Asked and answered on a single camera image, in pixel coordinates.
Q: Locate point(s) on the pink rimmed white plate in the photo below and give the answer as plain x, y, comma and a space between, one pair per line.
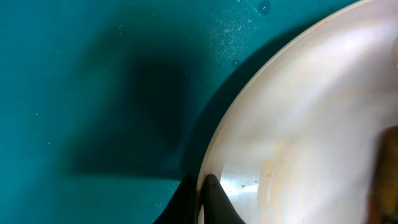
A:
297, 144

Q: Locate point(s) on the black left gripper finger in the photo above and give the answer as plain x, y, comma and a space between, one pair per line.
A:
216, 205

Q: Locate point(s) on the blue plastic tray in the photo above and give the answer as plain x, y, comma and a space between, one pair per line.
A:
106, 105

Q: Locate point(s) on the green yellow sponge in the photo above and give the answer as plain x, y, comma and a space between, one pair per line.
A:
382, 207

